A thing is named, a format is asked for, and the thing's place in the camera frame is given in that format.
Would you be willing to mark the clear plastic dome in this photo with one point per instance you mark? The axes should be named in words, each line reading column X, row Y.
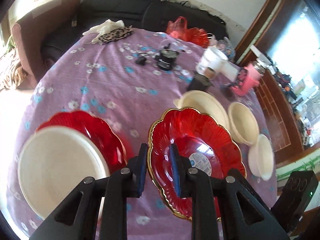
column 169, row 43

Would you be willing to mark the maroon armchair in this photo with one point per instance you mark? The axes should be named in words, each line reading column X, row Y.
column 30, row 31

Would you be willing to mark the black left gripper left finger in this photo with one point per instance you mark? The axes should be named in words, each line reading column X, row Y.
column 97, row 204

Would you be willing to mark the patterned brown blanket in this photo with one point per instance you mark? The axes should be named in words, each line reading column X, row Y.
column 12, row 73

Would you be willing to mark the purple floral tablecloth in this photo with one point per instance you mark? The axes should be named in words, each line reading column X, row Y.
column 106, row 82

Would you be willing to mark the large cream plastic bowl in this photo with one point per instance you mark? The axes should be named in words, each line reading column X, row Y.
column 204, row 103

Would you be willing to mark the white foam bowl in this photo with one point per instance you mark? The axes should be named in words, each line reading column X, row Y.
column 52, row 162

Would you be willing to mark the small cream plastic bowl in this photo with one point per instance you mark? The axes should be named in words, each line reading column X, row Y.
column 261, row 158

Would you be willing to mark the black leather sofa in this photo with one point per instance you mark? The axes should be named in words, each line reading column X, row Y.
column 151, row 15

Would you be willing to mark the white plastic jar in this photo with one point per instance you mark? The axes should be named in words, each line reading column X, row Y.
column 211, row 62

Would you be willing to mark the wooden side cabinet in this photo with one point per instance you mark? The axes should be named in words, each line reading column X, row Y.
column 281, row 122

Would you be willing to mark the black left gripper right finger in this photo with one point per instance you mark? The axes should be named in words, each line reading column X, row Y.
column 228, row 205

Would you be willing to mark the red gold-rimmed scalloped plate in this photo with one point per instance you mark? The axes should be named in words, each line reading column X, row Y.
column 198, row 137

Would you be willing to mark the red plastic bag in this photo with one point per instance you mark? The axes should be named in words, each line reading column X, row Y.
column 179, row 29

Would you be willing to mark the leopard print cloth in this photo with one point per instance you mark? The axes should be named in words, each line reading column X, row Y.
column 115, row 35

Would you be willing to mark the small black adapter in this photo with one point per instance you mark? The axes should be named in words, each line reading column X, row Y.
column 141, row 60

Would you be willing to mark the black motor with fan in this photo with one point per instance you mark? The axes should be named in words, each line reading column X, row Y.
column 166, row 58

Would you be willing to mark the black cylindrical motor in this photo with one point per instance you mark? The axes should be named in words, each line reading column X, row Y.
column 199, row 82

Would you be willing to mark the white gloves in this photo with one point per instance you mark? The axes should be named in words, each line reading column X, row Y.
column 104, row 28

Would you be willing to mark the pink box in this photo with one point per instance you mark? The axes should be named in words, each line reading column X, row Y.
column 247, row 78

